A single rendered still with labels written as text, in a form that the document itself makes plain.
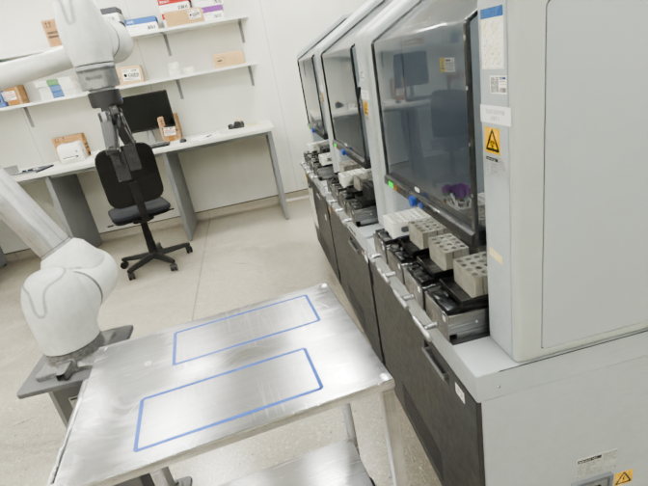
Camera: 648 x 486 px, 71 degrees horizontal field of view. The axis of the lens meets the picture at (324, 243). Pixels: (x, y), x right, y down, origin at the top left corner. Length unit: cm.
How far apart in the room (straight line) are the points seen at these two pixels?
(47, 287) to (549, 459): 132
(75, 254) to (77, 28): 67
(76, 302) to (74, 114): 380
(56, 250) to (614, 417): 157
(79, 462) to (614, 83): 111
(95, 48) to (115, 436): 84
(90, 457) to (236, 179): 421
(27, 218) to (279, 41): 367
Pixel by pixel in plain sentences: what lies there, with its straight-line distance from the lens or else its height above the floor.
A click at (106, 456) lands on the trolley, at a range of 94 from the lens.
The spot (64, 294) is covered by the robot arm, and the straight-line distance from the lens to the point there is 141.
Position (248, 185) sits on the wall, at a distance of 497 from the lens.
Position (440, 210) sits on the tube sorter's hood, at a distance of 113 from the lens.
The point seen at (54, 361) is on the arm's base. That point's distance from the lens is 149.
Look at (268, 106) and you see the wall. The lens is 487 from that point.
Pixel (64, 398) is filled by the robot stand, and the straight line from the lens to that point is 153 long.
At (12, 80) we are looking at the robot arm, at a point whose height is 146.
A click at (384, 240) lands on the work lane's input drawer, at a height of 82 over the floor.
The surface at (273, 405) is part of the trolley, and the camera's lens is 88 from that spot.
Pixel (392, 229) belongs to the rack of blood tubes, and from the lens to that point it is 146.
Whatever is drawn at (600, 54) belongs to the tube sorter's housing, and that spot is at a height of 131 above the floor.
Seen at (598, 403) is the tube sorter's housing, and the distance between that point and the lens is 124.
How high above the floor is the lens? 138
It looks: 22 degrees down
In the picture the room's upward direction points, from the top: 10 degrees counter-clockwise
